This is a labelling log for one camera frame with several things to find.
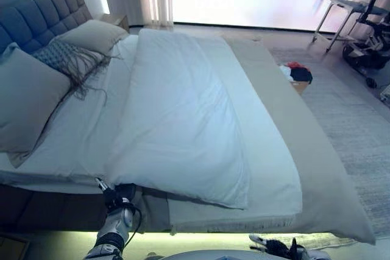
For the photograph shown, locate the dark brown bed frame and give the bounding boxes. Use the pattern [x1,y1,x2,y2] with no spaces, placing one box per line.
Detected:
[0,182,147,233]

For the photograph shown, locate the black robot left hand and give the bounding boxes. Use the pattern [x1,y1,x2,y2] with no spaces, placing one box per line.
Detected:
[94,177,137,211]

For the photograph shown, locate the white duvet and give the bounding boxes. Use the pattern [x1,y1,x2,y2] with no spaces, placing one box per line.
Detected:
[105,27,303,217]

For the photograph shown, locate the large beige pillow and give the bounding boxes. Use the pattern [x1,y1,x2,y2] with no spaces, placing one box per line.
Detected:
[0,42,71,168]

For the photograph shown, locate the tan laundry basket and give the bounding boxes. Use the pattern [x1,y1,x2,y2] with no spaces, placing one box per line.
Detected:
[291,80,308,96]

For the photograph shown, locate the black white wheeled robot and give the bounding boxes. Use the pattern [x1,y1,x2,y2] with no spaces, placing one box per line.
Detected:
[341,0,390,89]

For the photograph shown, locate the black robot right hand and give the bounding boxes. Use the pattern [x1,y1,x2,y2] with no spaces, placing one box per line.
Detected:
[249,234,307,260]

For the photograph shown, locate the grey tufted headboard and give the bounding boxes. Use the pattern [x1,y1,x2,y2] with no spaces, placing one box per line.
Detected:
[0,0,94,66]

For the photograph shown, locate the small beige pillow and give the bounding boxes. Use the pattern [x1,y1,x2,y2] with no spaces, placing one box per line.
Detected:
[54,19,129,55]

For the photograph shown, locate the grey metal frame table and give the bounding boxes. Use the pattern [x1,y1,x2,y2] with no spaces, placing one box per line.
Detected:
[311,0,371,54]

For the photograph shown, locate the large wooden nightstand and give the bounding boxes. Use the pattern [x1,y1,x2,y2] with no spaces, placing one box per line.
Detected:
[0,231,31,260]

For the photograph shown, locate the grey striped rug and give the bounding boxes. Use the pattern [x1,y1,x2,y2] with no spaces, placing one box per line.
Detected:
[268,45,390,247]

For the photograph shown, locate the white bed sheet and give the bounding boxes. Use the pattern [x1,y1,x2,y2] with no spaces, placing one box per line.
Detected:
[0,34,140,195]

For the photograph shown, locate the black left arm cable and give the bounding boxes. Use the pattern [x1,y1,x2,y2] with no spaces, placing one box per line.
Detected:
[121,197,144,247]

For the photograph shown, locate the patterned fringed cushion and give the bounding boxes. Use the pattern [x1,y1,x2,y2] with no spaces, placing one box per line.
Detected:
[32,40,122,102]

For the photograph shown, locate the white garment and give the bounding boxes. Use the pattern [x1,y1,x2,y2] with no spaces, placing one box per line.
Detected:
[277,64,294,82]

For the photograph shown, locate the black garment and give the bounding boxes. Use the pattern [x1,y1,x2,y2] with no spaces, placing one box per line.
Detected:
[291,67,314,84]

